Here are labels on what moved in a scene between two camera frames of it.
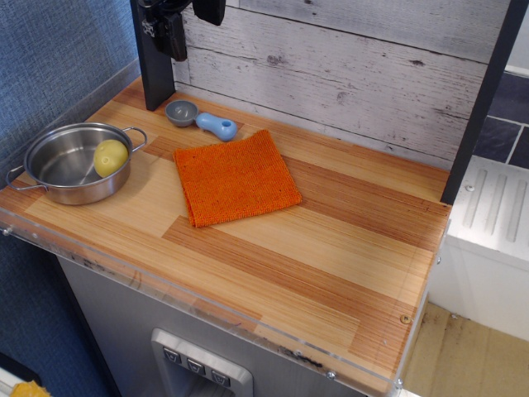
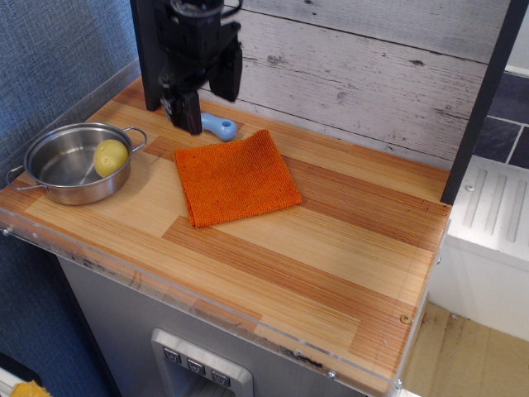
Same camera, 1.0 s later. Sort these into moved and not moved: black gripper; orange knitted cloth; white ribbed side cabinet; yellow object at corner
Moved: black gripper
Not moved: yellow object at corner; orange knitted cloth; white ribbed side cabinet
